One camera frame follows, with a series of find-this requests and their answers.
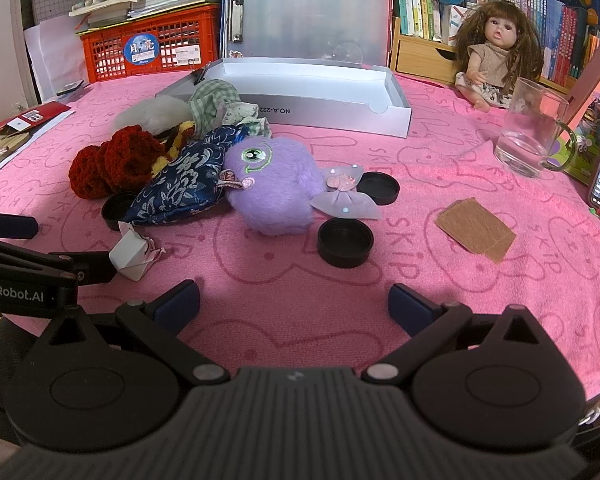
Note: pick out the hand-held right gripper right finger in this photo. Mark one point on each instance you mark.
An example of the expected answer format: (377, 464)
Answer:
(410, 307)

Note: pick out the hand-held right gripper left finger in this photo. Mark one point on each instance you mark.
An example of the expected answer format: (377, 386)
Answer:
(180, 305)

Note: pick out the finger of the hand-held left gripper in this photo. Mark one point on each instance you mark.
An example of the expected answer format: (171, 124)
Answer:
(87, 267)
(10, 225)

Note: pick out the black round cap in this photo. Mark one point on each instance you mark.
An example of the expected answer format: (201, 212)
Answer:
(377, 187)
(345, 242)
(116, 207)

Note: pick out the red yellow crochet headband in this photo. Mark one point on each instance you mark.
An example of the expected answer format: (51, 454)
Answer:
(115, 160)

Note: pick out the blue floral pouch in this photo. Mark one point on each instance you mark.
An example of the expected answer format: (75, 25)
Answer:
(180, 180)

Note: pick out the purple plush toy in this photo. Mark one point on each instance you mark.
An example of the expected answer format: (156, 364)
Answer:
(275, 185)

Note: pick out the white fluffy plush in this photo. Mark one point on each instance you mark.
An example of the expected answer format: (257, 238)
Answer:
(150, 112)

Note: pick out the green checked cloth pouch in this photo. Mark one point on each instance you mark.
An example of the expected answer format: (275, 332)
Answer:
(215, 100)

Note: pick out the grey cardboard box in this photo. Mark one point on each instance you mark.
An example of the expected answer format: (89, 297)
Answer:
(305, 85)

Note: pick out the wooden board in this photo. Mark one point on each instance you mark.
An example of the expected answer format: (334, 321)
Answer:
(5, 155)

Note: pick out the brown felt pad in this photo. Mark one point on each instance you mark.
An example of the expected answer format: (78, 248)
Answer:
(472, 227)

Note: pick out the red envelope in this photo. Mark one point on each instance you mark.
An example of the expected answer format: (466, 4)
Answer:
(40, 112)

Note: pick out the pink printed blanket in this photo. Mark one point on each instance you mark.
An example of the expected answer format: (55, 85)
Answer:
(430, 160)

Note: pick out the small black device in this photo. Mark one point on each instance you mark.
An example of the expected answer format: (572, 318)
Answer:
(70, 87)

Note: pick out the white paper sheet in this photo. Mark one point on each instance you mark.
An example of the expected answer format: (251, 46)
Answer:
(50, 60)

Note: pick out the clear glass mug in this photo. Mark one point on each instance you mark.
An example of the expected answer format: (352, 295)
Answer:
(530, 125)

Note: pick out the black binder clip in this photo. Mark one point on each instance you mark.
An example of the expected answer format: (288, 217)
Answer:
(200, 79)

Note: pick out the red plastic crate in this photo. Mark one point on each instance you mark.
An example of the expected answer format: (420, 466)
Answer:
(170, 45)

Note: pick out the wooden drawer organizer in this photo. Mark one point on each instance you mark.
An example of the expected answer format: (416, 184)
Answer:
(420, 60)

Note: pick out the brown haired doll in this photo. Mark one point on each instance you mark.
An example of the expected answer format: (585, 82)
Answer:
(495, 55)

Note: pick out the white carton box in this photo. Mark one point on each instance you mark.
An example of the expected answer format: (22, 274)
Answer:
(455, 22)

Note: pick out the pink book stand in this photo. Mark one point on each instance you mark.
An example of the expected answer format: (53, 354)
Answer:
(595, 75)

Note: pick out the row of blue spine books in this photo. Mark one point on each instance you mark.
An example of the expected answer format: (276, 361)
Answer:
(545, 30)

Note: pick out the translucent clipboard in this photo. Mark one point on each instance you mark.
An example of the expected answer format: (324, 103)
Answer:
(310, 15)

